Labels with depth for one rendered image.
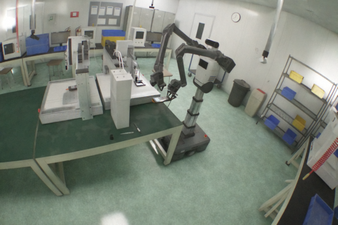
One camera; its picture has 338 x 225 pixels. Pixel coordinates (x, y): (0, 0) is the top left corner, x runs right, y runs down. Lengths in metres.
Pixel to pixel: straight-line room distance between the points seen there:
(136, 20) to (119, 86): 4.51
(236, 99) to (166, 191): 2.87
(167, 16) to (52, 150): 5.62
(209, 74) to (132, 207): 1.66
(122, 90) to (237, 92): 3.14
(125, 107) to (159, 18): 4.92
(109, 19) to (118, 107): 4.70
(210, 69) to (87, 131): 1.32
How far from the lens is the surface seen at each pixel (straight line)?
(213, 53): 1.33
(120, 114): 1.23
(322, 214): 1.95
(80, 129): 1.38
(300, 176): 1.93
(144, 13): 5.54
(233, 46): 4.50
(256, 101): 3.78
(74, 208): 1.84
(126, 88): 1.11
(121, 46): 1.46
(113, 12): 5.66
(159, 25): 5.86
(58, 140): 1.34
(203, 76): 1.59
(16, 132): 1.65
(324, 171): 2.22
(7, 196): 2.35
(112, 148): 1.27
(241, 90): 3.78
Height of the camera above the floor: 1.69
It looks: 31 degrees down
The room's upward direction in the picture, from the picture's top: 13 degrees clockwise
